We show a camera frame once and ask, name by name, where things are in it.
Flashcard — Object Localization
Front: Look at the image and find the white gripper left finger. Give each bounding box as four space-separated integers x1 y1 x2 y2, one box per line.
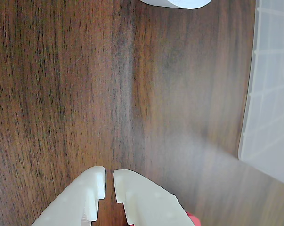
31 166 107 226

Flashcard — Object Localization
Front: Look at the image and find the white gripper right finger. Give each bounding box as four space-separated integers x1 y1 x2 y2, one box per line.
113 169 196 226

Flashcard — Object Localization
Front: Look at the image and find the white tape roll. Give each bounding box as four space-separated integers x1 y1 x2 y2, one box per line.
139 0 213 10

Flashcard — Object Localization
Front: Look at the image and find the clear plastic grid box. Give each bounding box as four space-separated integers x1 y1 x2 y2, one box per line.
237 0 284 189

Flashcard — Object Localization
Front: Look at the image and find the red tape roll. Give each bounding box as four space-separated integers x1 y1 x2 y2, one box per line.
186 211 202 226

